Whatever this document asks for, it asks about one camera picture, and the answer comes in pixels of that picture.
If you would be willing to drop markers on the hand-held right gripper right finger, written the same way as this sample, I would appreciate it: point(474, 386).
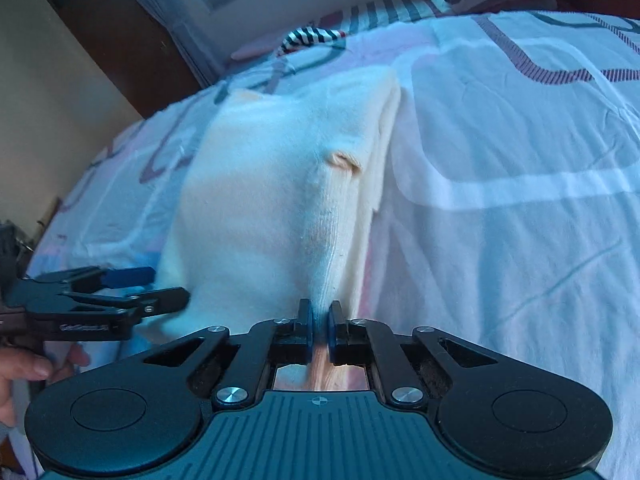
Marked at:
point(333, 327)

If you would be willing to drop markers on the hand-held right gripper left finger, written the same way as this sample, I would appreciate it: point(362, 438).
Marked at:
point(309, 327)

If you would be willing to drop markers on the grey curtain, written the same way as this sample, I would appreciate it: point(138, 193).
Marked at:
point(175, 20)

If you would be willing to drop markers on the dark furniture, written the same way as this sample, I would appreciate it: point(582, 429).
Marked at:
point(12, 250)

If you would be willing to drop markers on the pink pillow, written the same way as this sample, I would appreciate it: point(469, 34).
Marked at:
point(255, 50)

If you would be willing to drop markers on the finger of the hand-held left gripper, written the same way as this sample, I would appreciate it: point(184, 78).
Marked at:
point(165, 298)
point(127, 276)

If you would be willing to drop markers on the dark white striped cloth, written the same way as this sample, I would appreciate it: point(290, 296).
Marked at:
point(305, 37)

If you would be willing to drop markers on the dark wooden door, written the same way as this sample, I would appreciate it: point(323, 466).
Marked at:
point(115, 45)

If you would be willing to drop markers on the person's left hand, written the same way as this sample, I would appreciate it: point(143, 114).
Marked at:
point(25, 367)

